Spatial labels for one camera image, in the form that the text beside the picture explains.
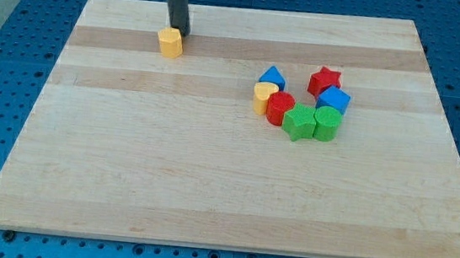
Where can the blue triangle block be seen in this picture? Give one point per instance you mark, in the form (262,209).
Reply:
(273,75)

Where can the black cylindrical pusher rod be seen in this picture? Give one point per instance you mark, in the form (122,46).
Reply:
(179,16)

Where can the green star block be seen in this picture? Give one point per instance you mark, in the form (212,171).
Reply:
(299,122)

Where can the yellow heart block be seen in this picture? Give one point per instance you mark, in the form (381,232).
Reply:
(261,94)

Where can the red star block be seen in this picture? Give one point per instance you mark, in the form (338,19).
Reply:
(322,80)

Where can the blue cube block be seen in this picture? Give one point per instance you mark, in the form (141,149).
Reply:
(334,97)

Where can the yellow hexagon block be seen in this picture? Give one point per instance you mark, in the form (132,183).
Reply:
(170,42)

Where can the green cylinder block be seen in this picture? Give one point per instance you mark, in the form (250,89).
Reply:
(328,121)

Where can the red cylinder block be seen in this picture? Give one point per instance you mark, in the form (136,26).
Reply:
(277,105)

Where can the wooden board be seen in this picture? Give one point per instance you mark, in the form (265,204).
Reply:
(126,144)

